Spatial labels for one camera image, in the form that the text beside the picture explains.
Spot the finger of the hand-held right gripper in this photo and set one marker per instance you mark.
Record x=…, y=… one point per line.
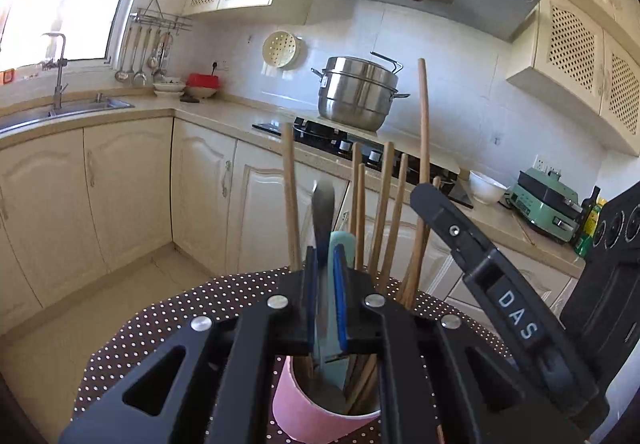
x=480, y=269

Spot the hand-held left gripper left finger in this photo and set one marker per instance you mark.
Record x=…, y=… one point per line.
x=311, y=284

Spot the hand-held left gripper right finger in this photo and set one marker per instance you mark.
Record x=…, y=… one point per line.
x=341, y=294

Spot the metal spoon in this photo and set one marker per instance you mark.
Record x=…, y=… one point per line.
x=323, y=209

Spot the bunch of wooden chopsticks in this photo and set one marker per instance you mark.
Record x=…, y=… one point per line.
x=290, y=184

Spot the pink utensil holder cup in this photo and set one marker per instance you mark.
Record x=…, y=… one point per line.
x=300, y=414

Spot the single wooden chopstick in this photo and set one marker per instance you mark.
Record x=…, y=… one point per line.
x=424, y=124

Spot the green yellow bottle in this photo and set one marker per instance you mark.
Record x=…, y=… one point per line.
x=590, y=229

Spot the white bowl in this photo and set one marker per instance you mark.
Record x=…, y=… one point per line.
x=485, y=186

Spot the dark glass bottle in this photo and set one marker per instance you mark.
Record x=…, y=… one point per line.
x=592, y=201

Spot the green electric cooker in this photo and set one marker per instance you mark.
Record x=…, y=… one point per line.
x=542, y=204

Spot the black gas stove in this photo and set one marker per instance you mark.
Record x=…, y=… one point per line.
x=320, y=134

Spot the brown polka dot tablecloth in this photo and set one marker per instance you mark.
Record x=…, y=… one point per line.
x=165, y=324

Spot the beige stone countertop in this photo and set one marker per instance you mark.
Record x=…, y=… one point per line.
x=225, y=111

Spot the stainless steel steamer pot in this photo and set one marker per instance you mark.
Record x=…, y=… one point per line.
x=355, y=94

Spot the cream lower kitchen cabinets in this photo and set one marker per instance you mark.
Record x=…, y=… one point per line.
x=125, y=194

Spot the red lidded container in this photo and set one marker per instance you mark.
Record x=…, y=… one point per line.
x=202, y=83

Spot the cream lattice upper cabinets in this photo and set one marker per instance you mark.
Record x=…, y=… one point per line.
x=575, y=54

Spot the round cream steamer plate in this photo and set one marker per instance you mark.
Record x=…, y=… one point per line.
x=281, y=49

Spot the stack of white dishes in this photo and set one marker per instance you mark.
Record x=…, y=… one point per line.
x=169, y=86

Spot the stainless steel sink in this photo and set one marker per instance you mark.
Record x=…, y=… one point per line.
x=75, y=109

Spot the metal sink faucet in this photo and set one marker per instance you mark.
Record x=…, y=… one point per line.
x=60, y=74

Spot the wall utensil rack with ladles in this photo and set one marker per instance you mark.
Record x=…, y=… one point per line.
x=150, y=44

